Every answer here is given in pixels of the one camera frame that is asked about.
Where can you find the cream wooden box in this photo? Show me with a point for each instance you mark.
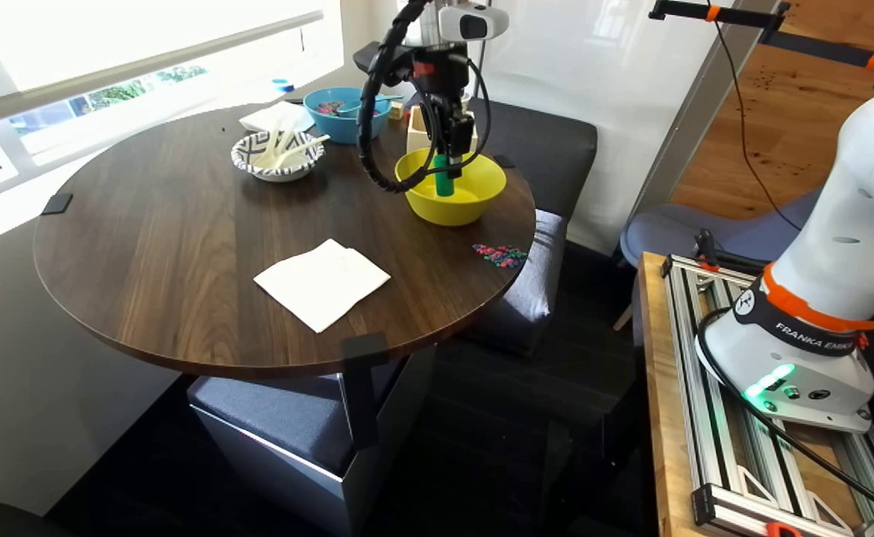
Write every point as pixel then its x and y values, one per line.
pixel 417 126

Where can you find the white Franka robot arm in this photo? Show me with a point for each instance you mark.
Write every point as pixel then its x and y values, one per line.
pixel 834 271

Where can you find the wooden robot platform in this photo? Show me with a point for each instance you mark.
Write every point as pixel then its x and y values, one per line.
pixel 661 418

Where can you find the green cylinder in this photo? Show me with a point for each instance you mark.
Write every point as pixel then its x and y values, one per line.
pixel 442 180

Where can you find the yellow bowl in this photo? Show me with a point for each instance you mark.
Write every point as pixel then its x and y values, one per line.
pixel 456 208

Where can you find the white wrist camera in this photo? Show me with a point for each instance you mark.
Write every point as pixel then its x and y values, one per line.
pixel 472 22

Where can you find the colourful beads pile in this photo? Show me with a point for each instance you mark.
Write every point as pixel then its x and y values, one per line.
pixel 336 107

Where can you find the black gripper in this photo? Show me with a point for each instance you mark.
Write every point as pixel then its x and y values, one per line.
pixel 442 80

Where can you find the dark sofa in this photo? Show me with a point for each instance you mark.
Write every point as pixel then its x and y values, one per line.
pixel 544 151

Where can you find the blue-grey upholstered seat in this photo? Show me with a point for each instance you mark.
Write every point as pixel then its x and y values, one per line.
pixel 715 235

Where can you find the round dark wooden table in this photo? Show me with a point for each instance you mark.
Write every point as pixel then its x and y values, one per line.
pixel 178 259

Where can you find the blue bowl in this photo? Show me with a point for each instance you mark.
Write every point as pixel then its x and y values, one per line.
pixel 342 123

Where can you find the grey metal partition post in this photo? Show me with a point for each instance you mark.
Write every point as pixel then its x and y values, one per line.
pixel 699 108

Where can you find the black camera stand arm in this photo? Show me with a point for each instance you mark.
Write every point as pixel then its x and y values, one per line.
pixel 826 50

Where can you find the scattered colourful beads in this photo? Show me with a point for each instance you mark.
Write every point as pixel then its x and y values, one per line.
pixel 499 254

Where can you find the white paper napkin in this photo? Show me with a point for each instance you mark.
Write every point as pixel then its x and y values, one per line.
pixel 320 284

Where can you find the blue patterned paper plate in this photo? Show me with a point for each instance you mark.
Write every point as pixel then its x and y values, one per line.
pixel 275 172

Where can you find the white plastic utensil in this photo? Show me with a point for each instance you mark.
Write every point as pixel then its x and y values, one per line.
pixel 304 147
pixel 284 147
pixel 271 151

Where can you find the aluminium profile frame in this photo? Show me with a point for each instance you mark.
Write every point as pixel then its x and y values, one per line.
pixel 724 450

